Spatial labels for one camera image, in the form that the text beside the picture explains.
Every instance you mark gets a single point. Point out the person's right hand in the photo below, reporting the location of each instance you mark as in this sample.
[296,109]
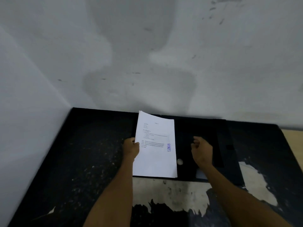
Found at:
[202,151]

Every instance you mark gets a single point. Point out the person's left hand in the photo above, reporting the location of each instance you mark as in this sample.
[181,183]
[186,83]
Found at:
[129,148]

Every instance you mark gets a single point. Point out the person's left thumb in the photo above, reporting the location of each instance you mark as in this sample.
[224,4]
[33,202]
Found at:
[135,140]

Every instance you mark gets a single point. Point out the person's right fingers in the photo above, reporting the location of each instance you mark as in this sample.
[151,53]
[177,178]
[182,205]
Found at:
[196,141]

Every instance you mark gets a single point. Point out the white printed paper stack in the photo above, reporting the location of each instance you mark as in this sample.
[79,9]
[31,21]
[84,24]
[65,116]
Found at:
[156,148]

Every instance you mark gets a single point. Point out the person's right forearm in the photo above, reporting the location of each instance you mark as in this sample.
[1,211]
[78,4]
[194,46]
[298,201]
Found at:
[239,198]

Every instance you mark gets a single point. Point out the person's left forearm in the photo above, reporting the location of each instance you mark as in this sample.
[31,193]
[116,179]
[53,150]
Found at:
[109,196]

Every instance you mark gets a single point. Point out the black open folder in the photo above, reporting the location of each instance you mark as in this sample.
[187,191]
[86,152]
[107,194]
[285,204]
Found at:
[189,144]

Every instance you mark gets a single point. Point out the round silver folder button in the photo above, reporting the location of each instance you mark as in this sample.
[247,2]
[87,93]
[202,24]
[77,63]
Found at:
[180,161]

